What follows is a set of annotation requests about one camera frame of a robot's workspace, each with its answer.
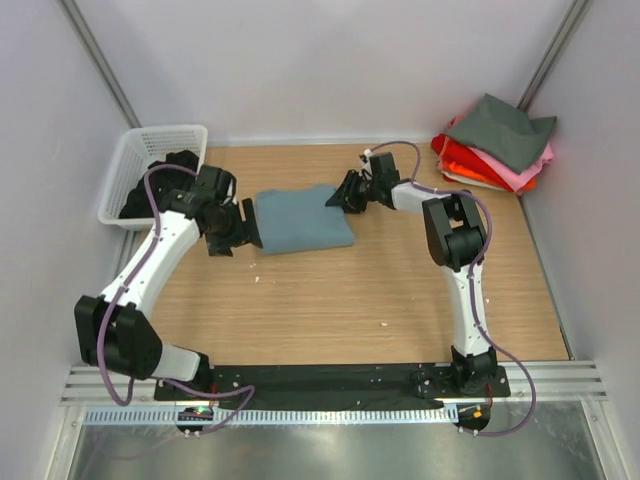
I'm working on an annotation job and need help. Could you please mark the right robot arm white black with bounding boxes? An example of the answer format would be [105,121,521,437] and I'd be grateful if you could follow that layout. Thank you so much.
[325,153,498,396]

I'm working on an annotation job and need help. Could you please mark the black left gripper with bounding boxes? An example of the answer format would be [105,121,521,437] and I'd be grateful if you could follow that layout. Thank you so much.
[206,198,262,257]

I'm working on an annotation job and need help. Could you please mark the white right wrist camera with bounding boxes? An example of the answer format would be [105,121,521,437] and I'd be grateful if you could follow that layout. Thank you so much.
[359,148,372,166]

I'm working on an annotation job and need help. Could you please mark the white folded t shirt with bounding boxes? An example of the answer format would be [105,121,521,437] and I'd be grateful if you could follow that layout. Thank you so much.
[441,171,503,191]

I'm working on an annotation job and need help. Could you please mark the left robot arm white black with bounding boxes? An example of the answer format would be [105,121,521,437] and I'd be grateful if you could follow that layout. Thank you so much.
[74,165,262,400]

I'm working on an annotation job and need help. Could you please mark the grey folded t shirt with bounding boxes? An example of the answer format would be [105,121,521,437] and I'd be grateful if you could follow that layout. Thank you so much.
[446,94,557,174]

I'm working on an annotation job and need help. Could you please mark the black t shirt in basket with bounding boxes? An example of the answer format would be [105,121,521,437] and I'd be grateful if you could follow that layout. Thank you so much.
[119,150,199,219]

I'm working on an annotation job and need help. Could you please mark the white slotted cable duct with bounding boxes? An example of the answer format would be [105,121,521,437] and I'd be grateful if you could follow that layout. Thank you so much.
[83,405,458,427]

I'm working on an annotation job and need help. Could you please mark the red folded t shirt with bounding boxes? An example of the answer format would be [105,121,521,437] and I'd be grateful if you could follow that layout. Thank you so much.
[431,133,517,190]

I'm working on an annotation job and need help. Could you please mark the light blue t shirt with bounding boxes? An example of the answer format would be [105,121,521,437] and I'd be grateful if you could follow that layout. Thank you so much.
[255,184,355,255]

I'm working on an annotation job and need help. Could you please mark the grey metal corner post right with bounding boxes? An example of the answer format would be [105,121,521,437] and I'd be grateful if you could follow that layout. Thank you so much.
[517,0,593,112]

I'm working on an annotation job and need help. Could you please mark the grey metal corner post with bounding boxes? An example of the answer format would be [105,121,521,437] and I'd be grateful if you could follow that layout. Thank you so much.
[517,0,593,112]
[58,0,142,129]

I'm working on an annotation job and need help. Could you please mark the pink folded t shirt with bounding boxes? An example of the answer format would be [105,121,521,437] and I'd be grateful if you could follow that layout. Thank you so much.
[447,115,556,196]

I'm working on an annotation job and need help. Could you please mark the white plastic laundry basket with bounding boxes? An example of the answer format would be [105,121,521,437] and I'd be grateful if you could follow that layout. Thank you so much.
[97,124,208,231]

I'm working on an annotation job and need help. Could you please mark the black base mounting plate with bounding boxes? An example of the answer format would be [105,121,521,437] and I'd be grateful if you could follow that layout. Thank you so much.
[152,362,511,412]

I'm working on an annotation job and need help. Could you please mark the grey metal corner post left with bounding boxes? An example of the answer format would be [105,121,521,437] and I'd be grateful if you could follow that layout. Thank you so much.
[58,0,142,129]

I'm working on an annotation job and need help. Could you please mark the orange folded t shirt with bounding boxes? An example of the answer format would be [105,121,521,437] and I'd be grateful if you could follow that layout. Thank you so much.
[438,159,536,194]

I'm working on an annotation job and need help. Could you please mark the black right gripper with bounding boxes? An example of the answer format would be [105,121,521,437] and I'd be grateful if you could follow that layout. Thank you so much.
[325,170,379,215]

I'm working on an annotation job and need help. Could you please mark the aluminium frame rail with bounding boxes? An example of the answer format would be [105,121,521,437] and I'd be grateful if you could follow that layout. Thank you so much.
[60,360,607,407]

